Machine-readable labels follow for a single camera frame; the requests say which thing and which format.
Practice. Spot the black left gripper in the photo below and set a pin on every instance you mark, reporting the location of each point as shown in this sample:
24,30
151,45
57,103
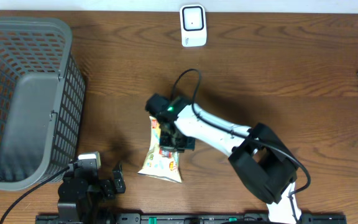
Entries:
109,188

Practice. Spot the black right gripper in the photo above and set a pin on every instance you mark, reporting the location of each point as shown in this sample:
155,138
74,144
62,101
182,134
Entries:
163,145

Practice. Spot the yellow snack bag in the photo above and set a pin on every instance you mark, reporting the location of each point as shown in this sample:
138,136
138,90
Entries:
159,163

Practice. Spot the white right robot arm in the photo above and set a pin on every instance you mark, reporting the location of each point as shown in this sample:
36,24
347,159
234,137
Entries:
262,162

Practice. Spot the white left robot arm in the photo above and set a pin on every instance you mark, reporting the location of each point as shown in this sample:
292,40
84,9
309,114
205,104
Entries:
80,210

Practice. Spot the white barcode scanner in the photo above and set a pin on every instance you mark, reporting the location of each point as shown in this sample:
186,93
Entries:
193,25

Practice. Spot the grey plastic shopping basket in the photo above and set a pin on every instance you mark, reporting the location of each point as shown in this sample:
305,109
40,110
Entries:
41,100

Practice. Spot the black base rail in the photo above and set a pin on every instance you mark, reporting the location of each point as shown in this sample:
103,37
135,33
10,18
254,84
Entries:
135,218

